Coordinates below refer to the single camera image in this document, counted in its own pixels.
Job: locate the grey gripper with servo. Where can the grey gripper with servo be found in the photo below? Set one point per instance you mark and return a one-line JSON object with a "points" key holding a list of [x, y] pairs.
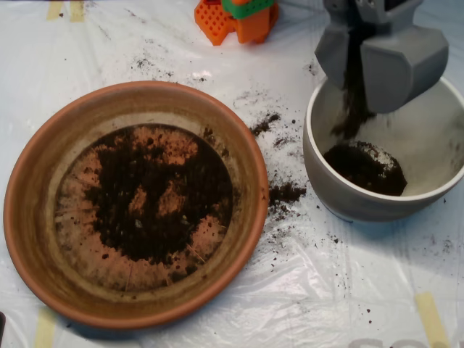
{"points": [[399, 69]]}

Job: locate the dark soil pile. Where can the dark soil pile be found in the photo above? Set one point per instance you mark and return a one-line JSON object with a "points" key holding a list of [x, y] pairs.
{"points": [[152, 235]]}

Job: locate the white ceramic pot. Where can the white ceramic pot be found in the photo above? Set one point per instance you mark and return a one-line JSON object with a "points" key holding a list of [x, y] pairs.
{"points": [[326, 195]]}

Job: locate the large spilled soil clump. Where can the large spilled soil clump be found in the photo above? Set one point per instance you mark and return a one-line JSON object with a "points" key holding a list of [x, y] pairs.
{"points": [[284, 192]]}

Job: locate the terracotta clay saucer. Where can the terracotta clay saucer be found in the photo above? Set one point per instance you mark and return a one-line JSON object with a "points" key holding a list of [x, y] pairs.
{"points": [[32, 217]]}

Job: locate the clear plastic cover sheet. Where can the clear plastic cover sheet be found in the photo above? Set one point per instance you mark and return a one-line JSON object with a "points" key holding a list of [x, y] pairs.
{"points": [[326, 290]]}

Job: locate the beige masking tape strip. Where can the beige masking tape strip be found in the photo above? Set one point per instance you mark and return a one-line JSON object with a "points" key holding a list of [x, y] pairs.
{"points": [[53, 11], [77, 12], [429, 319], [44, 330]]}

